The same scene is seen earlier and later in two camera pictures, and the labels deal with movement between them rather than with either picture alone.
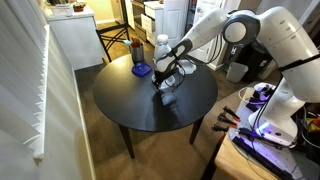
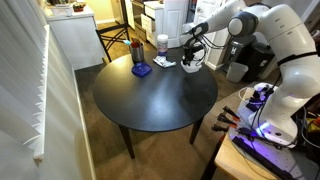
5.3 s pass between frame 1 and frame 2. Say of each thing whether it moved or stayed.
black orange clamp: stayed
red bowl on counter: stayed
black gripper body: moved
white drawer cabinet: stayed
